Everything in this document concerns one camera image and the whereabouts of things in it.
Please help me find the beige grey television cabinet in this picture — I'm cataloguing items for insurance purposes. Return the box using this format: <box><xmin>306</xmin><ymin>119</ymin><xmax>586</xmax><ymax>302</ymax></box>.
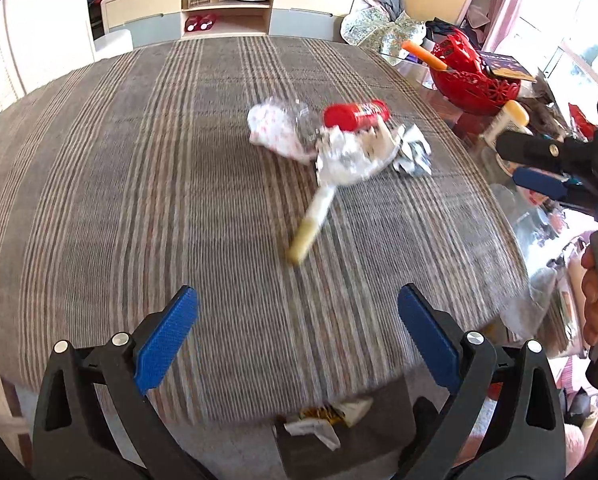
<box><xmin>100</xmin><ymin>0</ymin><xmax>360</xmax><ymax>48</ymax></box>

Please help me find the yellow capped white bottle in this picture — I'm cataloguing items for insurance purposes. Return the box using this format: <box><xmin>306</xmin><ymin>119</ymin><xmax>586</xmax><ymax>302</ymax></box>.
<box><xmin>479</xmin><ymin>100</ymin><xmax>530</xmax><ymax>148</ymax></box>

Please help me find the clear plastic wrap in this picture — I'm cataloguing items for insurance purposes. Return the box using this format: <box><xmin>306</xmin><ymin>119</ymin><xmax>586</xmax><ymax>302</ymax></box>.
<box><xmin>289</xmin><ymin>101</ymin><xmax>330</xmax><ymax>153</ymax></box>

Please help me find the trash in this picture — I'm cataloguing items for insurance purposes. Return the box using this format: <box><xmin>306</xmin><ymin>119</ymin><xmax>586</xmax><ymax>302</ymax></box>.
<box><xmin>273</xmin><ymin>395</ymin><xmax>417</xmax><ymax>466</ymax></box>

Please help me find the small foil piece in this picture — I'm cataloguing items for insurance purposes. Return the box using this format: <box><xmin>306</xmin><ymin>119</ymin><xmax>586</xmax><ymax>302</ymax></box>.
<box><xmin>391</xmin><ymin>124</ymin><xmax>434</xmax><ymax>177</ymax></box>

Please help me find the red cylindrical can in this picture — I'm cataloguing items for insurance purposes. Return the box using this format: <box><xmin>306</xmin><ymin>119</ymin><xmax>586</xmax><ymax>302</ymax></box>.
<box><xmin>323</xmin><ymin>99</ymin><xmax>391</xmax><ymax>131</ymax></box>

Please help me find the pink curtain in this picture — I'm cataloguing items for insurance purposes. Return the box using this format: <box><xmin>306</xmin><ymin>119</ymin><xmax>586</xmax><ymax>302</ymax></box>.
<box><xmin>471</xmin><ymin>0</ymin><xmax>530</xmax><ymax>56</ymax></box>

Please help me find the black bag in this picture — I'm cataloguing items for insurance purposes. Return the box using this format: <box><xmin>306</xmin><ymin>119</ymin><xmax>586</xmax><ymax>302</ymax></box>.
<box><xmin>424</xmin><ymin>19</ymin><xmax>460</xmax><ymax>43</ymax></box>

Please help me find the person's right hand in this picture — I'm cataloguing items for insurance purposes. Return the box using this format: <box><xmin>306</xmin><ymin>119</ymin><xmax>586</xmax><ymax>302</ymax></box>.
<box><xmin>581</xmin><ymin>244</ymin><xmax>598</xmax><ymax>347</ymax></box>

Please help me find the red plastic basket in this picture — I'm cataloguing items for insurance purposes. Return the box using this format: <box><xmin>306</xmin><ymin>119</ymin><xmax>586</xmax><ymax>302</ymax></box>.
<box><xmin>429</xmin><ymin>27</ymin><xmax>522</xmax><ymax>116</ymax></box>

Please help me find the white plastic stool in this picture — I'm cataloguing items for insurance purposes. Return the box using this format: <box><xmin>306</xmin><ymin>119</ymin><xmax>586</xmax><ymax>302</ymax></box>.
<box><xmin>94</xmin><ymin>29</ymin><xmax>134</xmax><ymax>63</ymax></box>

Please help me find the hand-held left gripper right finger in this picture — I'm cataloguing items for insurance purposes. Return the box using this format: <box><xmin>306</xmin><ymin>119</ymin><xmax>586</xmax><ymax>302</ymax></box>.
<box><xmin>396</xmin><ymin>282</ymin><xmax>570</xmax><ymax>480</ymax></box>

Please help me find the bamboo folding screen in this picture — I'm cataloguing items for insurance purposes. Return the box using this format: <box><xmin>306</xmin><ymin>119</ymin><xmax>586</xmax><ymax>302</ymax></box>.
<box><xmin>0</xmin><ymin>0</ymin><xmax>97</xmax><ymax>126</ymax></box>

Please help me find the orange tool handle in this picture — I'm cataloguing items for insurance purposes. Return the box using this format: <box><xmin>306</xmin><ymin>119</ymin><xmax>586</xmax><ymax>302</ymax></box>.
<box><xmin>401</xmin><ymin>40</ymin><xmax>450</xmax><ymax>71</ymax></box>

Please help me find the floral green cloth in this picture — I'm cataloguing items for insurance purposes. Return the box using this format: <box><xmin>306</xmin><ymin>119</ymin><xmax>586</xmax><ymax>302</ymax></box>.
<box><xmin>340</xmin><ymin>7</ymin><xmax>427</xmax><ymax>56</ymax></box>

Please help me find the white dotted paper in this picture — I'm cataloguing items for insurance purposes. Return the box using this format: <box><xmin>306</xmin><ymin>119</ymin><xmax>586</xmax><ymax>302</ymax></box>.
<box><xmin>246</xmin><ymin>97</ymin><xmax>315</xmax><ymax>163</ymax></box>

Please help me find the cream yellow tube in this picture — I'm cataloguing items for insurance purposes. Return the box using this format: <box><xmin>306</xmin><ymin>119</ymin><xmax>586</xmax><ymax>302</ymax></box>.
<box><xmin>286</xmin><ymin>185</ymin><xmax>337</xmax><ymax>266</ymax></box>

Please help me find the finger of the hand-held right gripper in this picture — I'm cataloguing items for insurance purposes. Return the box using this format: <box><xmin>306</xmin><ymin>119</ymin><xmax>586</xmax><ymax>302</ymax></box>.
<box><xmin>496</xmin><ymin>131</ymin><xmax>570</xmax><ymax>172</ymax></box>
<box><xmin>513</xmin><ymin>167</ymin><xmax>598</xmax><ymax>209</ymax></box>

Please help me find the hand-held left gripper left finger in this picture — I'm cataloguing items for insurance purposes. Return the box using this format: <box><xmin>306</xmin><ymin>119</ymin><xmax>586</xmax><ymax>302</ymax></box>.
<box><xmin>32</xmin><ymin>285</ymin><xmax>200</xmax><ymax>480</ymax></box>

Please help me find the window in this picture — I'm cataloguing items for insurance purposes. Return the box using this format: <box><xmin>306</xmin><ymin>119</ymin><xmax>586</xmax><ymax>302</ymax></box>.
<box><xmin>499</xmin><ymin>0</ymin><xmax>598</xmax><ymax>106</ymax></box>

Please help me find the dark blue flat box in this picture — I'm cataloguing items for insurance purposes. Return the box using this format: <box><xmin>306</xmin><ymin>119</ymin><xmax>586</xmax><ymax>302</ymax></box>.
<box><xmin>479</xmin><ymin>50</ymin><xmax>538</xmax><ymax>83</ymax></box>

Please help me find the red snack bag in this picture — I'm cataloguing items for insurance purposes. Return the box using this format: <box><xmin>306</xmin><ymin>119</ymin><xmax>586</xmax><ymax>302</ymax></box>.
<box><xmin>568</xmin><ymin>102</ymin><xmax>598</xmax><ymax>141</ymax></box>

